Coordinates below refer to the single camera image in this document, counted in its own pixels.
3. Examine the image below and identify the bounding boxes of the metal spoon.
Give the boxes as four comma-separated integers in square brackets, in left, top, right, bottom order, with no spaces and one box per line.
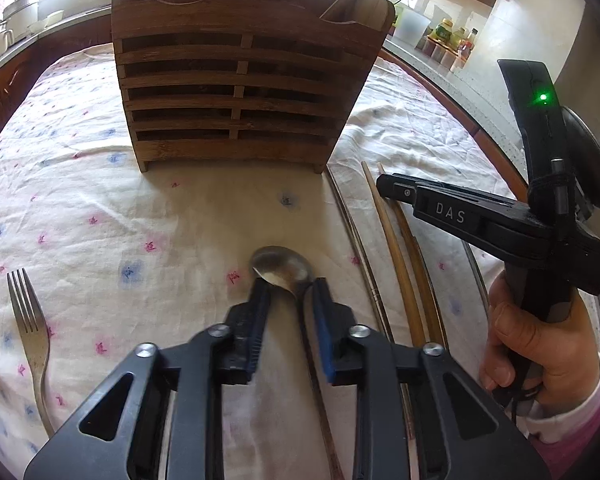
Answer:
[250,246,344,479]

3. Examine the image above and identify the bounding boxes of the bamboo chopstick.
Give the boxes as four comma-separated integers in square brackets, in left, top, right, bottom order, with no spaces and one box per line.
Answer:
[361,162,427,347]

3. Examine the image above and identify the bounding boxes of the wooden utensil holder box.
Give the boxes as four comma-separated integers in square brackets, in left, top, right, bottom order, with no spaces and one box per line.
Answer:
[111,0,395,171]

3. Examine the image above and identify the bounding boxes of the pink sleeve forearm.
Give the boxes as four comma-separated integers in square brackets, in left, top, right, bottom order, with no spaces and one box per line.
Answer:
[521,356,600,479]

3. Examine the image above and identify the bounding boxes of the person's right hand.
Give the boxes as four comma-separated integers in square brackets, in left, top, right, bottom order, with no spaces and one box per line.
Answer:
[479,273,600,414]

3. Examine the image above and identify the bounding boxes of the white floral tablecloth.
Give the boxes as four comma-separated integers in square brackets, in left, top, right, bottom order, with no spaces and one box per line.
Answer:
[0,46,509,477]

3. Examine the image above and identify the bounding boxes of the silver fork left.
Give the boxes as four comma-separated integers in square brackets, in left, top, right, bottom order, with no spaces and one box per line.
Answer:
[7,269,54,438]

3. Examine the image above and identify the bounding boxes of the green drink bottles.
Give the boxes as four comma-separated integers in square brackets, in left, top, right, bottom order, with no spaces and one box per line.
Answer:
[428,18,479,61]

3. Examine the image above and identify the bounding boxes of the white plastic pitcher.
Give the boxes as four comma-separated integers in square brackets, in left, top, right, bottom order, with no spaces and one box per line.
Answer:
[393,8,430,47]

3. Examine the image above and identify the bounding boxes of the white electric pot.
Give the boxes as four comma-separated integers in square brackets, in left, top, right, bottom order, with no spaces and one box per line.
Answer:
[2,0,38,44]

